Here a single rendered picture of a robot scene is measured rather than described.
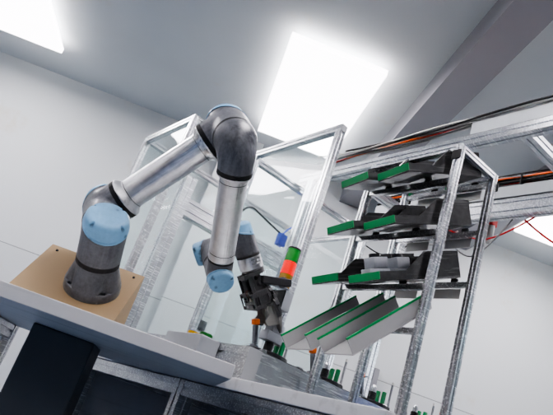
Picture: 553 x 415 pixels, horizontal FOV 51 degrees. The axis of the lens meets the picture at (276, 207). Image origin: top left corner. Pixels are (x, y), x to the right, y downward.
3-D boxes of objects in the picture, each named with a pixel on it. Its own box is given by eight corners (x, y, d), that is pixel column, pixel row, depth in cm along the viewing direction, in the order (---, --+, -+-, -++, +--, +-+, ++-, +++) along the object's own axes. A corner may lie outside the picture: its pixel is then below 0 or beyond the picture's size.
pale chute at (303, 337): (311, 350, 147) (304, 334, 147) (285, 349, 158) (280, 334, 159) (388, 307, 162) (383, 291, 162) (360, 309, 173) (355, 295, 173)
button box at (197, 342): (193, 354, 161) (202, 333, 163) (160, 348, 178) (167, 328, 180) (213, 362, 165) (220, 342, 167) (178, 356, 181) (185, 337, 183)
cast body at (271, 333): (266, 338, 177) (273, 317, 179) (257, 338, 180) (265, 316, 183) (285, 348, 181) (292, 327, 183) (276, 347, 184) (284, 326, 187)
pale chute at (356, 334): (353, 356, 135) (346, 338, 135) (322, 354, 147) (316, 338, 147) (433, 308, 150) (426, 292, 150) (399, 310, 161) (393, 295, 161)
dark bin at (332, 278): (337, 281, 156) (335, 254, 157) (312, 285, 167) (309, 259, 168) (416, 278, 169) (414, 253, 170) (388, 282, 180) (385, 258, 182)
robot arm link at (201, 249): (193, 258, 168) (230, 246, 169) (189, 238, 178) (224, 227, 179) (201, 278, 172) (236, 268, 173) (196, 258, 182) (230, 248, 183)
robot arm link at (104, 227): (74, 266, 146) (83, 221, 141) (76, 239, 158) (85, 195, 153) (122, 272, 151) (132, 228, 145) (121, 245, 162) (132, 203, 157)
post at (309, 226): (262, 370, 198) (340, 129, 235) (256, 370, 200) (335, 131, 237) (267, 373, 199) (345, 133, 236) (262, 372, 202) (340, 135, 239)
